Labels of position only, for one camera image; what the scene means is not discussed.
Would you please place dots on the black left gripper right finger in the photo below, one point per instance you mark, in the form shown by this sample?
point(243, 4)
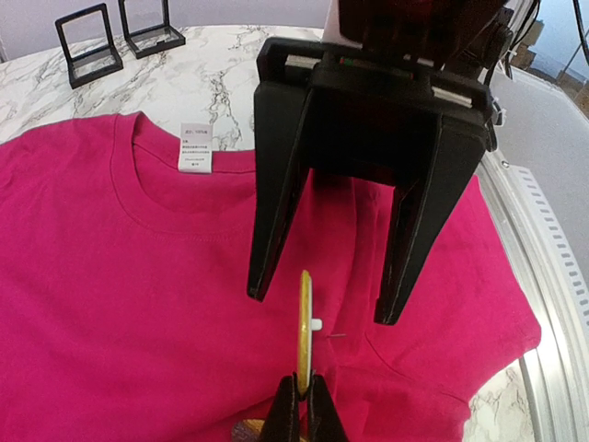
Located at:
point(323, 421)

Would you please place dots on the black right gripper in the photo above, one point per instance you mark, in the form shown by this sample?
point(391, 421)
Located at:
point(330, 108)

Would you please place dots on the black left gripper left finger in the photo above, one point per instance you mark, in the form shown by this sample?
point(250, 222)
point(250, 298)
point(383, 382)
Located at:
point(282, 421)

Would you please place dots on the round silver blue brooch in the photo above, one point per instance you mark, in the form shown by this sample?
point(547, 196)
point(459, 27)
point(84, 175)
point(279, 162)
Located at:
point(248, 430)

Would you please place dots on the gold brooch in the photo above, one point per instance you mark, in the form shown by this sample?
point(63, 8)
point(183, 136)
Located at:
point(307, 325)

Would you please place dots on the magenta t-shirt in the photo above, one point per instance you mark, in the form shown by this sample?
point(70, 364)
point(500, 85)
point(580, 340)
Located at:
point(124, 306)

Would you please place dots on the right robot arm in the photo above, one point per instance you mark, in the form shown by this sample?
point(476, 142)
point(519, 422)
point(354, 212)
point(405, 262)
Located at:
point(520, 32)

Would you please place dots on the black hexagonal brooch display case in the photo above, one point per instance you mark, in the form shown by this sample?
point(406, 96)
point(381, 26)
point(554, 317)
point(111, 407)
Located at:
point(153, 39)

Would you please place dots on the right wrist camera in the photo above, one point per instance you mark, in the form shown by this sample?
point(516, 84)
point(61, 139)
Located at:
point(431, 30)

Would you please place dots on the aluminium front rail base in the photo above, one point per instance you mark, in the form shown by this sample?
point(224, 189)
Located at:
point(555, 374)

